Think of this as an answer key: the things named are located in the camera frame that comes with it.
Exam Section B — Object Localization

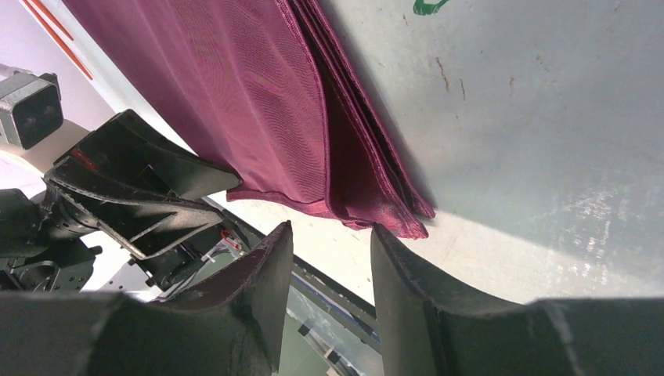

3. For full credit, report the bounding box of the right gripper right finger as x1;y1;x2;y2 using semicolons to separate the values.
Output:
370;224;663;375

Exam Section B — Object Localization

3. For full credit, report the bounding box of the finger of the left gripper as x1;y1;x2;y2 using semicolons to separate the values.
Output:
56;110;242;201
44;157;222;260

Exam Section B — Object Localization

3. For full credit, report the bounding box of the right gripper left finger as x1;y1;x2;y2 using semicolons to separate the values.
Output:
1;221;294;375

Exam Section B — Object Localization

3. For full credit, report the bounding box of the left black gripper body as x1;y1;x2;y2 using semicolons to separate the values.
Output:
1;189;244;293

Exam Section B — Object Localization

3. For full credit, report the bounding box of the maroon cloth napkin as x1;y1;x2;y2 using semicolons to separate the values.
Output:
66;1;435;239

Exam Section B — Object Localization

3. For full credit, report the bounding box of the orange plastic spoon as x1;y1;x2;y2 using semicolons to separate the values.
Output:
20;0;94;81

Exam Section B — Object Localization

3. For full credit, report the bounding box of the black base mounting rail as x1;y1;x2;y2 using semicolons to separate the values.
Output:
221;208;381;353

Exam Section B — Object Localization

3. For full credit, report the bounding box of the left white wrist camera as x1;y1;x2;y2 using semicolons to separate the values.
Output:
1;65;64;150

